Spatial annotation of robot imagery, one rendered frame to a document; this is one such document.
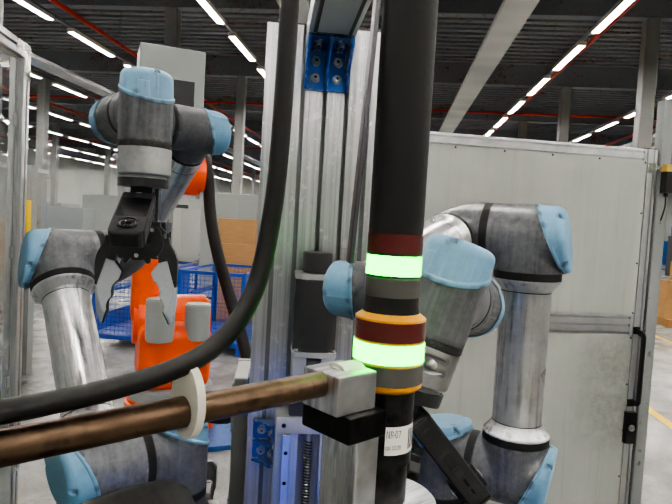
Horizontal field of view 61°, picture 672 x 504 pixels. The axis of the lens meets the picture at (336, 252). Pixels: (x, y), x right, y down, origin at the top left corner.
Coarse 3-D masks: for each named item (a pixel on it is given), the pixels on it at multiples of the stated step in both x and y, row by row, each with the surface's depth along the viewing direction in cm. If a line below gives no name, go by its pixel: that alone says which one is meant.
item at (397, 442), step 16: (384, 400) 34; (400, 400) 34; (400, 416) 34; (400, 432) 34; (384, 448) 34; (400, 448) 34; (384, 464) 34; (400, 464) 34; (384, 480) 34; (400, 480) 34; (384, 496) 34; (400, 496) 34
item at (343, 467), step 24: (336, 384) 30; (360, 384) 31; (312, 408) 33; (336, 408) 30; (360, 408) 32; (336, 432) 31; (360, 432) 31; (384, 432) 32; (336, 456) 33; (360, 456) 32; (336, 480) 33; (360, 480) 32; (408, 480) 38
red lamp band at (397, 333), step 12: (360, 324) 34; (372, 324) 33; (384, 324) 33; (396, 324) 33; (408, 324) 33; (420, 324) 34; (360, 336) 34; (372, 336) 33; (384, 336) 33; (396, 336) 33; (408, 336) 33; (420, 336) 34
